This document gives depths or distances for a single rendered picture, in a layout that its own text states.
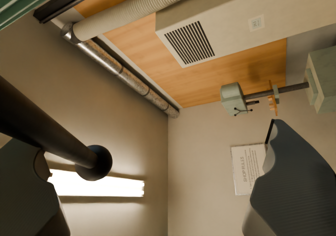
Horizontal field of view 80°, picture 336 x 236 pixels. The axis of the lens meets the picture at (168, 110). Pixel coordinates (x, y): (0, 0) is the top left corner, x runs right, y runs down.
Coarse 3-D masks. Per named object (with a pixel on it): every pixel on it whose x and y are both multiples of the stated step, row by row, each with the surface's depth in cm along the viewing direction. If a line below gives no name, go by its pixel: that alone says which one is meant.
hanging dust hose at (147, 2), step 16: (128, 0) 149; (144, 0) 142; (160, 0) 139; (176, 0) 140; (96, 16) 160; (112, 16) 154; (128, 16) 152; (144, 16) 154; (80, 32) 169; (96, 32) 168
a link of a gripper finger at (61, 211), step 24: (24, 144) 9; (0, 168) 8; (24, 168) 8; (48, 168) 10; (0, 192) 7; (24, 192) 7; (48, 192) 7; (0, 216) 6; (24, 216) 6; (48, 216) 6
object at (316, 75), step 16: (320, 64) 183; (304, 80) 213; (320, 80) 179; (224, 96) 209; (240, 96) 210; (256, 96) 219; (272, 96) 216; (320, 96) 183; (240, 112) 244; (320, 112) 205
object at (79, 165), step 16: (0, 80) 5; (0, 96) 5; (16, 96) 6; (0, 112) 6; (16, 112) 6; (32, 112) 7; (0, 128) 6; (16, 128) 7; (32, 128) 7; (48, 128) 8; (64, 128) 10; (32, 144) 8; (48, 144) 9; (64, 144) 10; (80, 144) 13; (96, 144) 20; (80, 160) 14; (96, 160) 18; (80, 176) 19; (96, 176) 18
